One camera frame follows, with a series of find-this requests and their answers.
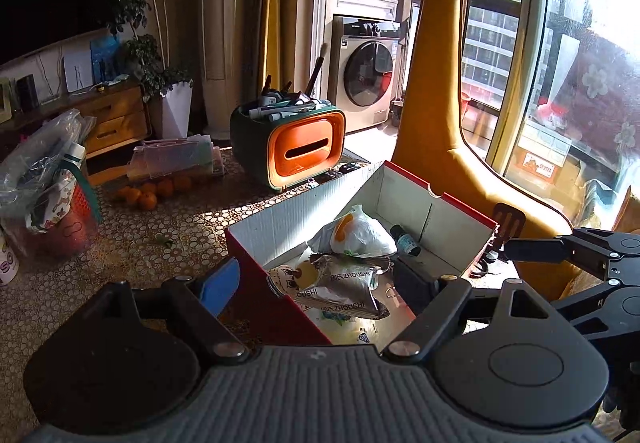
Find small dark blue bottle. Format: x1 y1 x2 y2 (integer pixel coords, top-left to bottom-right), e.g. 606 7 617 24
390 224 422 257

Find silver foil snack bag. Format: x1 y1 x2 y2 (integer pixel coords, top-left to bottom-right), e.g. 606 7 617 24
268 253 390 319

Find dark wooden chair back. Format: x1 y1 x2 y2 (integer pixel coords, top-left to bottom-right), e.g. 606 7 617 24
482 202 526 263

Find green leaf scrap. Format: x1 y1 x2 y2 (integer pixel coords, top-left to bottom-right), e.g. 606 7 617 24
154 234 174 249

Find red white cardboard box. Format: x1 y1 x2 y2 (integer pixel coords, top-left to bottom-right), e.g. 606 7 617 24
221 162 497 349

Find white egg print bag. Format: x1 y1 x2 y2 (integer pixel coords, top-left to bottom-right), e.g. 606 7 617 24
307 204 397 259

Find orange mandarin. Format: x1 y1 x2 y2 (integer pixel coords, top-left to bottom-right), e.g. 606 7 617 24
122 187 141 207
172 174 192 194
137 192 157 211
156 178 175 199
115 186 128 200

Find clear plastic bead cases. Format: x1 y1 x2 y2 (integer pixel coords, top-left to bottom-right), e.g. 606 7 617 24
126 134 224 181

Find clear bag with red basket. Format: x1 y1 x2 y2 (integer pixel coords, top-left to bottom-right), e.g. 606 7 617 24
1 109 102 261

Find green orange tissue box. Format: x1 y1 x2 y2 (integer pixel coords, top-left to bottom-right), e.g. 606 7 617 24
230 102 346 190

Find white strawberry mug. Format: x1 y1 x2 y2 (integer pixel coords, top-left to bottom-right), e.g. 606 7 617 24
0 232 20 287

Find wooden drawer cabinet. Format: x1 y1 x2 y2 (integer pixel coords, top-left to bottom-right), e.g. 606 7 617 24
74 81 151 158

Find white washing machine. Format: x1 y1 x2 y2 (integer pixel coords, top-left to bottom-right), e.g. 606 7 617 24
328 15 400 133

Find white picture card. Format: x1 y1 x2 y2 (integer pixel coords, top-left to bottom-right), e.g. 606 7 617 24
63 46 93 93

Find blue picture card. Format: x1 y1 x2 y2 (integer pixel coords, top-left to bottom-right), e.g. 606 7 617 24
90 34 120 83

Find framed photo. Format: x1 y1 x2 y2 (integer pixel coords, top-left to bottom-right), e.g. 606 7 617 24
0 78 13 123

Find potted green plant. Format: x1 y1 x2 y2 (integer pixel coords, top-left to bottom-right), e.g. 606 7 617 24
107 0 193 140

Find yellow curtain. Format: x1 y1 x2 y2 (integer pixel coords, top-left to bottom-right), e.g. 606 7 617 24
257 0 282 88

